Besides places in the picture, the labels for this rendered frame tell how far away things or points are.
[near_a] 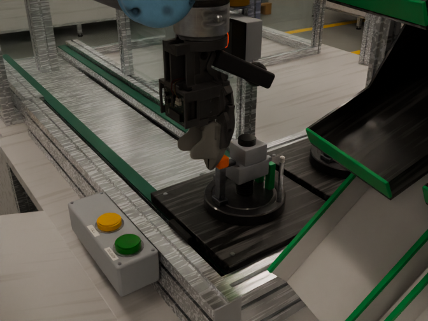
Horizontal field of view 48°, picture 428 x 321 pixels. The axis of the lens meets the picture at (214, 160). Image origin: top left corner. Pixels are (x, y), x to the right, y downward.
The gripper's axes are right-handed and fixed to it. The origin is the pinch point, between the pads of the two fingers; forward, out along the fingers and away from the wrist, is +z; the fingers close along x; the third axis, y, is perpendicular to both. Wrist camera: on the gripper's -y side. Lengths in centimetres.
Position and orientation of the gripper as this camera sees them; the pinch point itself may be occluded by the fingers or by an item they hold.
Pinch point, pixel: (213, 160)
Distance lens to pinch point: 76.2
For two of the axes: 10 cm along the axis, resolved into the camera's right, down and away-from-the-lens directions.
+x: 5.7, 4.0, -7.2
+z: 0.0, 8.8, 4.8
